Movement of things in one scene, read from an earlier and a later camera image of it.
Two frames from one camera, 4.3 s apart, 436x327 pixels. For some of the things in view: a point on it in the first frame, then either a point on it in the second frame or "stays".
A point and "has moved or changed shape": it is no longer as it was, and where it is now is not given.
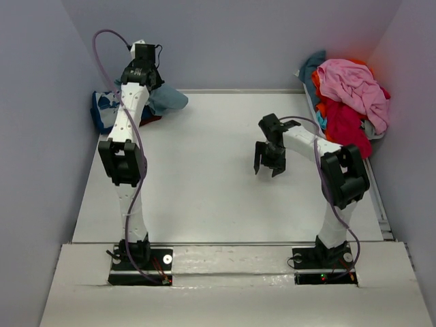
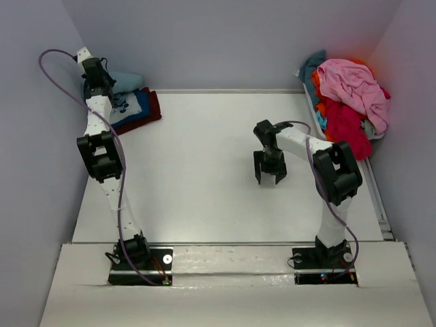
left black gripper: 158,80 to 109,80
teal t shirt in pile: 306,71 stays
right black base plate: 322,266 stays
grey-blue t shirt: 163,97 has moved or changed shape
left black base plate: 142,266 stays
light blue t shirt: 323,120 stays
